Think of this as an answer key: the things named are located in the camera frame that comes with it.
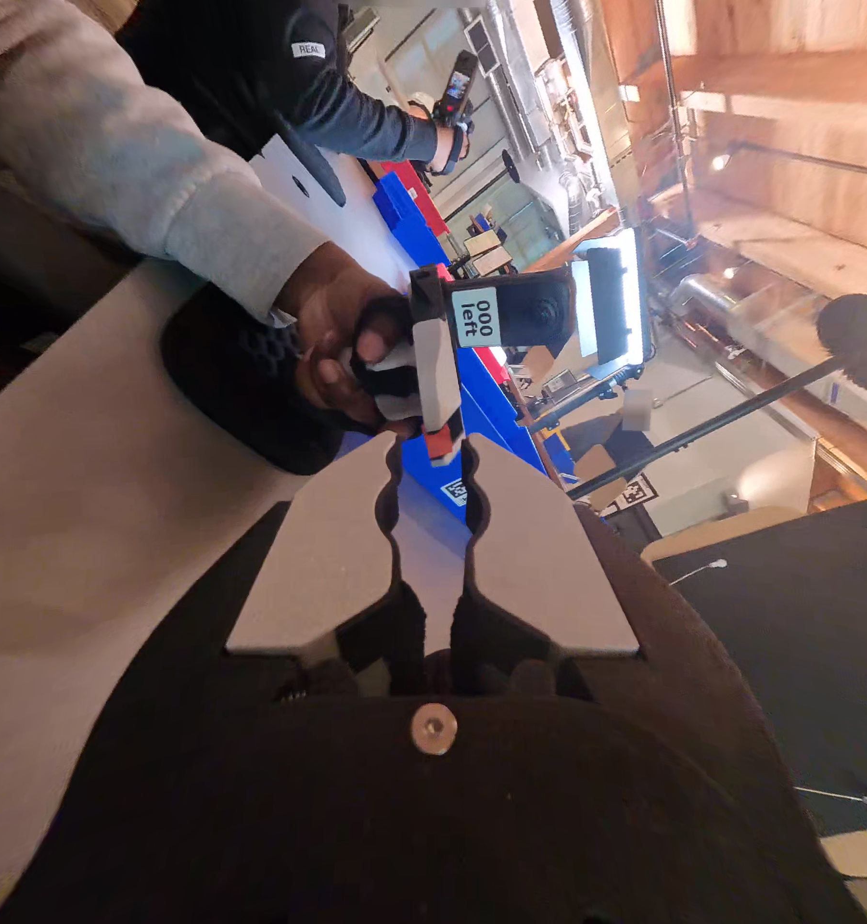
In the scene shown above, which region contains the white top side table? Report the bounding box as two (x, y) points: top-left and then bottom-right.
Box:
(462, 227), (515, 280)

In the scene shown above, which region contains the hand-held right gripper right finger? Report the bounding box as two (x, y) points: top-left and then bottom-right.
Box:
(461, 432), (641, 658)

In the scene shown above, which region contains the fiducial marker sheet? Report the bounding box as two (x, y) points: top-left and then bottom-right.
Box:
(599, 473), (658, 517)

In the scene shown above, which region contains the LED light panel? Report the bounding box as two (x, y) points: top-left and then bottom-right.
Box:
(571, 227), (654, 365)

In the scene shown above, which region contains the black boom pole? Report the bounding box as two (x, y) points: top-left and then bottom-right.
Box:
(567, 354), (846, 499)

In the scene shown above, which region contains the black quilted wrist pad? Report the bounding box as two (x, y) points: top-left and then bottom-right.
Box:
(161, 285), (398, 477)

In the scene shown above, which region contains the person's left forearm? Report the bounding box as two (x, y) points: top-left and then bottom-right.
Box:
(0, 0), (333, 326)

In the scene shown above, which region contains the black handheld camera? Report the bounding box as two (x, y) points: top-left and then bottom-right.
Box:
(433, 49), (480, 131)

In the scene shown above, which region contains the black light stand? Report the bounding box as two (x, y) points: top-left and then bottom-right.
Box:
(527, 361), (654, 434)

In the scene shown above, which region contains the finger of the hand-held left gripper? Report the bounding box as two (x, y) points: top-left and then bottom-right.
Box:
(412, 316), (466, 436)

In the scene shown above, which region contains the black fuzzy microphone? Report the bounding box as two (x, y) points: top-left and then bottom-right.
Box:
(816, 292), (867, 398)

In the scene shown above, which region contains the silver air duct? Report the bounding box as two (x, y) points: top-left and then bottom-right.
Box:
(668, 273), (824, 362)

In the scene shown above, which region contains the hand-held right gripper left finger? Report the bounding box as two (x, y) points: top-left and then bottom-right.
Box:
(224, 430), (404, 665)

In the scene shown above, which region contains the red plastic bin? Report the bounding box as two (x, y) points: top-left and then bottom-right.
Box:
(433, 262), (512, 387)
(383, 160), (450, 237)

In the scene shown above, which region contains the blue plastic bin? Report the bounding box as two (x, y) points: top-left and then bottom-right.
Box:
(401, 339), (575, 521)
(372, 173), (452, 268)

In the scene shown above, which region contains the person's left hand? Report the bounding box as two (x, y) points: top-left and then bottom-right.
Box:
(275, 242), (423, 441)

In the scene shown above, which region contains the black curved strap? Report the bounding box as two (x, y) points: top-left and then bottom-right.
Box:
(271, 112), (348, 209)

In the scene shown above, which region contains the black panel wooden rim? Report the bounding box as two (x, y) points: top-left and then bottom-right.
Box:
(643, 494), (867, 878)

